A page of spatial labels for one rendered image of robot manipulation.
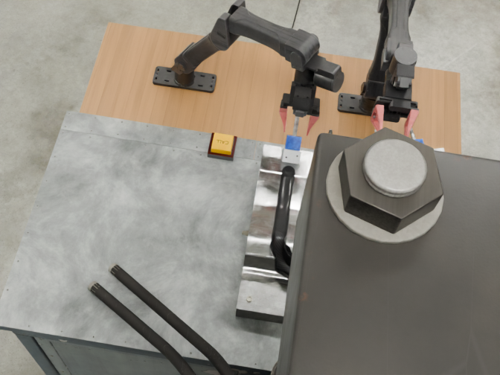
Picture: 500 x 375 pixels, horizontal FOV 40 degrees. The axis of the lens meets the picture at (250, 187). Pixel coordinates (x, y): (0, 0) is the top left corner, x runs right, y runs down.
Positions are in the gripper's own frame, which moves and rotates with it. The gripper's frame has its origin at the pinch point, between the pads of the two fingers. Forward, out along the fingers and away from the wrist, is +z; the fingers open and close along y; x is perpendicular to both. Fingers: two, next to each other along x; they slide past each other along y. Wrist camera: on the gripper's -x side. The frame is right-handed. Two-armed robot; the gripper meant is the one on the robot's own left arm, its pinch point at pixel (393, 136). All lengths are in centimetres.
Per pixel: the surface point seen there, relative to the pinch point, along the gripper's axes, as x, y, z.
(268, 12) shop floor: 125, -41, -146
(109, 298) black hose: 34, -65, 41
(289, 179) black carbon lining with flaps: 31.0, -22.8, -0.8
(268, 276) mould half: 32.1, -24.6, 28.7
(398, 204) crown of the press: -88, -17, 65
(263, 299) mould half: 32, -25, 35
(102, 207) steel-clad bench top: 39, -75, 13
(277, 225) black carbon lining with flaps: 27.9, -24.4, 15.5
